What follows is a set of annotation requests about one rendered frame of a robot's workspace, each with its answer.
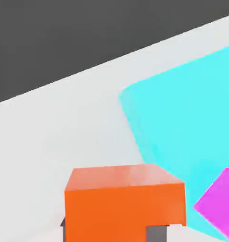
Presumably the small orange cube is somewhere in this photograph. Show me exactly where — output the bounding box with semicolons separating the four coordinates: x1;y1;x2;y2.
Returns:
64;164;187;242

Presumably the small magenta cube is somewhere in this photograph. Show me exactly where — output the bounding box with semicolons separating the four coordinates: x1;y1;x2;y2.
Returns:
193;167;229;242

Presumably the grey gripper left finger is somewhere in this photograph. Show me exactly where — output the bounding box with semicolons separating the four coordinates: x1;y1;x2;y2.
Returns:
34;216;67;242

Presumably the large cyan box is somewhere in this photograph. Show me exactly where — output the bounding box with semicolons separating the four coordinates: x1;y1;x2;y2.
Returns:
118;43;229;242

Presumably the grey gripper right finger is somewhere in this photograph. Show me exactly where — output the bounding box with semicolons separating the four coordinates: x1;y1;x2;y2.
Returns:
146;224;227;242

